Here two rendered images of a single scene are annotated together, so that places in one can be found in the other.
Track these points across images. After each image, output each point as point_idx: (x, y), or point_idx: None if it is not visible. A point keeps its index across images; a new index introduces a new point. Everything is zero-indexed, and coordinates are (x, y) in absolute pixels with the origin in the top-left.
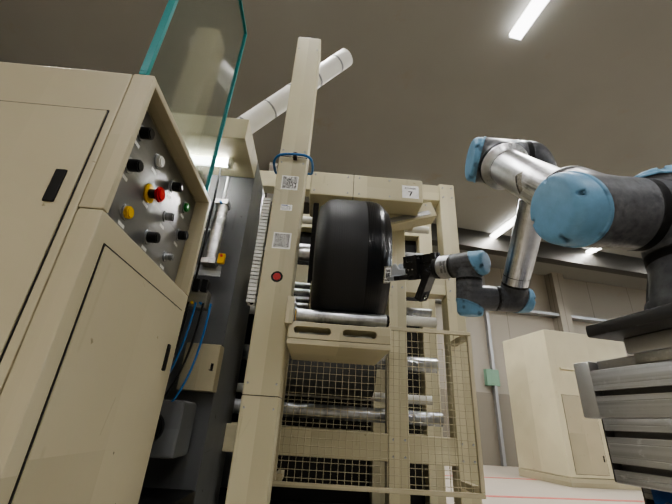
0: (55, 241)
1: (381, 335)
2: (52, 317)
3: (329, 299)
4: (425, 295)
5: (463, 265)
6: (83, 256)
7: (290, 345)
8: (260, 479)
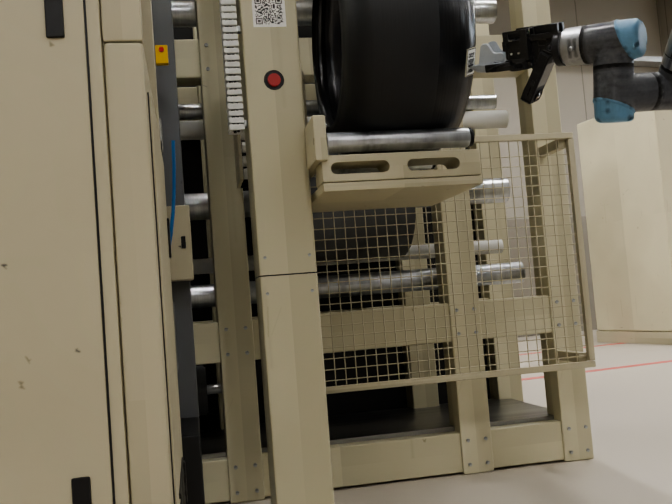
0: (95, 101)
1: (466, 161)
2: (141, 210)
3: (378, 113)
4: (538, 93)
5: (608, 45)
6: (144, 120)
7: (326, 194)
8: (313, 383)
